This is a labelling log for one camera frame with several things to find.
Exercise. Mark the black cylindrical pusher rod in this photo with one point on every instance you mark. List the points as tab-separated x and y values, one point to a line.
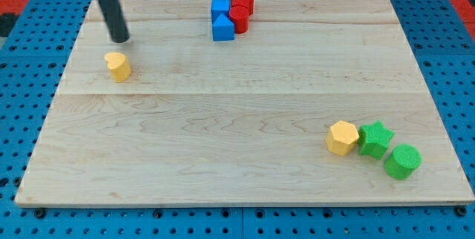
114	20

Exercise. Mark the yellow heart block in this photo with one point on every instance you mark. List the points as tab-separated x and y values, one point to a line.
118	65

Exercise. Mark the yellow hexagon block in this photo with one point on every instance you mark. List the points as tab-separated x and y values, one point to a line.
342	138

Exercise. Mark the blue cube block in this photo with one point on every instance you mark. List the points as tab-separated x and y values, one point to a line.
219	7

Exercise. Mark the blue triangle block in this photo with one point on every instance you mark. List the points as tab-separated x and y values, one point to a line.
223	29

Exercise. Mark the red star block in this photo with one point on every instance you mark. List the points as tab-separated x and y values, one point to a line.
248	4

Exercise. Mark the red cylinder block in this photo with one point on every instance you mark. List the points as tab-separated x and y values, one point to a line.
239	16

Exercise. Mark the wooden board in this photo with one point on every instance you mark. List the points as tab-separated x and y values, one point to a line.
200	123

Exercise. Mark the green star block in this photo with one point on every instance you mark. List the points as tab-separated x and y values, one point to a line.
374	140

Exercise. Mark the green cylinder block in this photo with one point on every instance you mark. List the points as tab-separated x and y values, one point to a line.
402	162

